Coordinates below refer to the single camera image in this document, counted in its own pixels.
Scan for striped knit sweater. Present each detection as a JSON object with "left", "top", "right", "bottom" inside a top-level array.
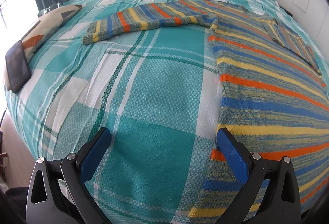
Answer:
[{"left": 83, "top": 0, "right": 328, "bottom": 212}]

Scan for teal plaid bedspread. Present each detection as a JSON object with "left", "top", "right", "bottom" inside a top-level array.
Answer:
[{"left": 5, "top": 0, "right": 328, "bottom": 223}]

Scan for patterned beige pillow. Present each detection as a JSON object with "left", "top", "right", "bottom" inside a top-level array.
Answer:
[{"left": 4, "top": 4, "right": 82, "bottom": 91}]

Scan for white wardrobe doors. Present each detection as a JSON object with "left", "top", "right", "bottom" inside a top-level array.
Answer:
[{"left": 292, "top": 0, "right": 328, "bottom": 41}]

